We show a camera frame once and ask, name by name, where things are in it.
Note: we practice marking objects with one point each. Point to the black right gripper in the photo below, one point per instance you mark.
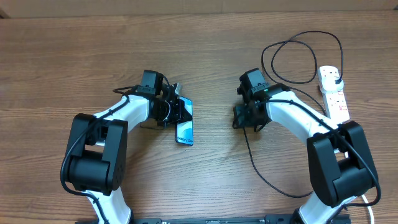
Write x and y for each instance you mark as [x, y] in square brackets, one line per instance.
[245, 123]

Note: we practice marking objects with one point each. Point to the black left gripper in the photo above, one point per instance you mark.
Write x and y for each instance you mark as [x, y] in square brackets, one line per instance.
[180, 111]

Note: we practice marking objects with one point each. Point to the Samsung Galaxy smartphone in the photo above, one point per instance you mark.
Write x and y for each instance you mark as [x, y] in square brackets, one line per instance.
[184, 127]

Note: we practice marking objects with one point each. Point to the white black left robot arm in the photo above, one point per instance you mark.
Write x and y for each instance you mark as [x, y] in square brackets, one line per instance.
[95, 158]

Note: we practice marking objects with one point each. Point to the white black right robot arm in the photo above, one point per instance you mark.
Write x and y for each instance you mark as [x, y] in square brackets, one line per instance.
[341, 167]

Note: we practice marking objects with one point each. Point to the white USB charger adapter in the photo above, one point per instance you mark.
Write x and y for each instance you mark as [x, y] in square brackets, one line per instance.
[330, 85]

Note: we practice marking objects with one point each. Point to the white power strip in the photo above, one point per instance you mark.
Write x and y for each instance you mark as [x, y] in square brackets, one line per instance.
[335, 103]

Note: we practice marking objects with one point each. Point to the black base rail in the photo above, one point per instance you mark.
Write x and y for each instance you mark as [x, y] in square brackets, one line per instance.
[268, 219]

